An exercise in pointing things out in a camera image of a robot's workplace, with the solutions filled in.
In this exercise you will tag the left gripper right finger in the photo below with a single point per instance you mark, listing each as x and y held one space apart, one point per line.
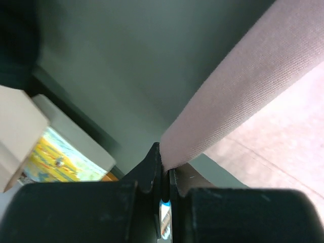
204 213

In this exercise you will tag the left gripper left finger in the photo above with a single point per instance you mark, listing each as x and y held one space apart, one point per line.
123 211

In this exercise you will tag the pink t shirt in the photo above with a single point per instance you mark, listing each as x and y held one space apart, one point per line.
259 115

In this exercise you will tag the orange wooden rack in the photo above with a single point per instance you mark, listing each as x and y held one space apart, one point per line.
109 177

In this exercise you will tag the colourful picture book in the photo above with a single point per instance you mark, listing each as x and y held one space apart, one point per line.
54 159

